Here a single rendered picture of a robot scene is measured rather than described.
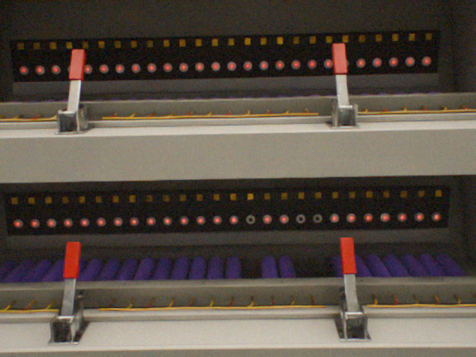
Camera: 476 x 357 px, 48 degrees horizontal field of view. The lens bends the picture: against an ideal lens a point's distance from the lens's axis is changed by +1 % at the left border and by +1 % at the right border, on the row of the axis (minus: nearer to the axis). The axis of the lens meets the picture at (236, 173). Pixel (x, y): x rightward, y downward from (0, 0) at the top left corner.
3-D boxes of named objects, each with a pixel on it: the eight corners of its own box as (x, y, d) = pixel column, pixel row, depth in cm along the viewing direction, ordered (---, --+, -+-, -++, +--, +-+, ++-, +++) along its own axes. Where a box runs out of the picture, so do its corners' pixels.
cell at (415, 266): (414, 268, 63) (434, 292, 57) (399, 268, 63) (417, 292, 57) (415, 253, 63) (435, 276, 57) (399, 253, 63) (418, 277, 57)
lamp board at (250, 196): (448, 229, 65) (452, 186, 64) (6, 236, 66) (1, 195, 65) (445, 226, 66) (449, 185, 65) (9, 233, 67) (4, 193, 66)
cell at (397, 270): (397, 268, 63) (415, 292, 57) (381, 268, 63) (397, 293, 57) (397, 253, 63) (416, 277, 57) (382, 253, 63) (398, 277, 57)
